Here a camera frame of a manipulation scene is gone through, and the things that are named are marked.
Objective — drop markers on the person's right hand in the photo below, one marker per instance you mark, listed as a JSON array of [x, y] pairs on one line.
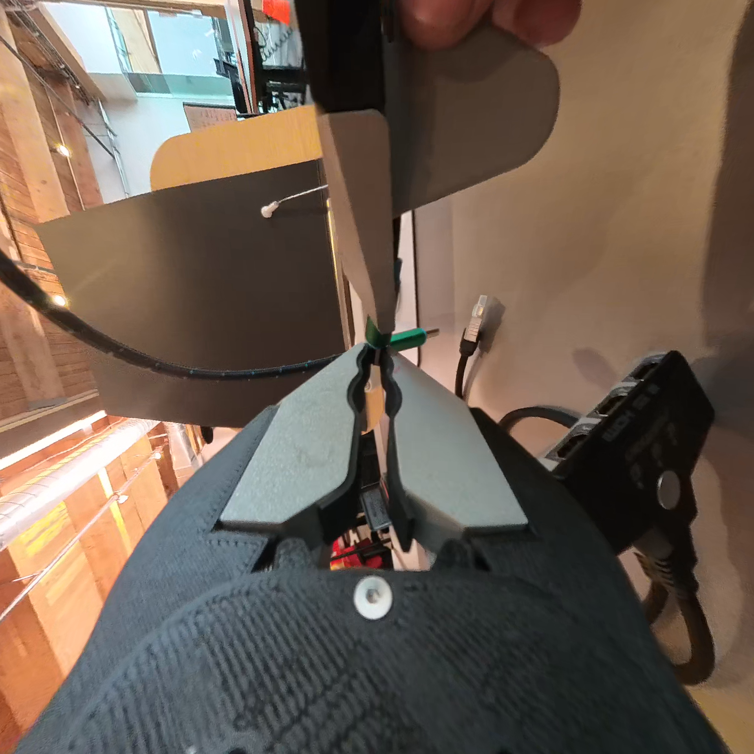
[[483, 17]]

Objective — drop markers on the silver ventilation duct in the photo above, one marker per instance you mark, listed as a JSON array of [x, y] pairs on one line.
[[59, 489]]

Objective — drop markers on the white board stand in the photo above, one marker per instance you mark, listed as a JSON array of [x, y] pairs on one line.
[[436, 265]]

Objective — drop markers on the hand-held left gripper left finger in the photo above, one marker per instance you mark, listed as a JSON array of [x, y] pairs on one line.
[[288, 453]]

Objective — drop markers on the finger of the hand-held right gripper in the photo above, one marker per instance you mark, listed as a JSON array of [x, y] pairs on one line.
[[356, 206]]

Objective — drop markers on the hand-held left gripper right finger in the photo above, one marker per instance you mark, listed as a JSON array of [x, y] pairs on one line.
[[453, 459]]

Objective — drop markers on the black hdmi adapter hub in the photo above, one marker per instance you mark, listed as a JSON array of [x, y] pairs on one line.
[[636, 447]]

